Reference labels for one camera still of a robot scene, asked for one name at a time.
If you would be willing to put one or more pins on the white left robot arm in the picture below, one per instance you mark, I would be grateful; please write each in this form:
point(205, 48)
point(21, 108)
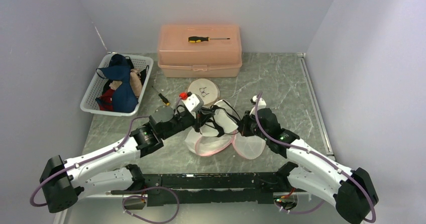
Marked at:
point(65, 182)

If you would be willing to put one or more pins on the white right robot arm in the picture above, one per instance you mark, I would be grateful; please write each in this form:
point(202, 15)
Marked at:
point(350, 191)

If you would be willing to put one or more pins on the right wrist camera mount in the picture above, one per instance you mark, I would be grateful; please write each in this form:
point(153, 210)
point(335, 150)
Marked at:
point(260, 104)

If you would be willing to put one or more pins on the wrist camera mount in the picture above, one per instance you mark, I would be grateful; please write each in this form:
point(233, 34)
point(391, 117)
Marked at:
point(260, 104)
point(191, 101)

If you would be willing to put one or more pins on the white mesh bag red zipper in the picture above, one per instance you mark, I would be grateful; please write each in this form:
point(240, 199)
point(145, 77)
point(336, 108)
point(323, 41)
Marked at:
point(206, 142)

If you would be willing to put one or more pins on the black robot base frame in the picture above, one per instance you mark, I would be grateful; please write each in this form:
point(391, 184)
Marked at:
point(258, 187)

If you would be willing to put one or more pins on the red bra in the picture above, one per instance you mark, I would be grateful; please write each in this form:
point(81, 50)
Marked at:
point(105, 101)

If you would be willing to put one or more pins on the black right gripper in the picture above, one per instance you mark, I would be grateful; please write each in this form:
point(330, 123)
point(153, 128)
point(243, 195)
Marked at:
point(246, 118)

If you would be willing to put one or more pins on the black bra in basket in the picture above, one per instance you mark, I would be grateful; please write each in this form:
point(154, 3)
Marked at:
point(143, 74)

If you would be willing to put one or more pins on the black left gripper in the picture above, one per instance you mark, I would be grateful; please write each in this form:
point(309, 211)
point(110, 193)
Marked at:
point(195, 126)

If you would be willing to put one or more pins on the beige lace bra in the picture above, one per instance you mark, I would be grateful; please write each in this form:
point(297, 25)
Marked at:
point(116, 83)

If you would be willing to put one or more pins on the beige mesh laundry bag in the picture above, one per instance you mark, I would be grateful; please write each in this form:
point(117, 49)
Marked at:
point(206, 89)

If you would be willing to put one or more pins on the pink plastic storage box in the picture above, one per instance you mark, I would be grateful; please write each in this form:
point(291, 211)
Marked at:
point(178, 58)

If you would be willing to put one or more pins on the small yellow black screwdriver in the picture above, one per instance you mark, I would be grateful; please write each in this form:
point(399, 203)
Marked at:
point(162, 97)

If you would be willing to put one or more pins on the navy blue bra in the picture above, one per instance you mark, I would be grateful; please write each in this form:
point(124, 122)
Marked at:
point(122, 99)

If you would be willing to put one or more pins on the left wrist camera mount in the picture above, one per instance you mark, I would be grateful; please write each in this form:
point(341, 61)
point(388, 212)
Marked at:
point(191, 101)

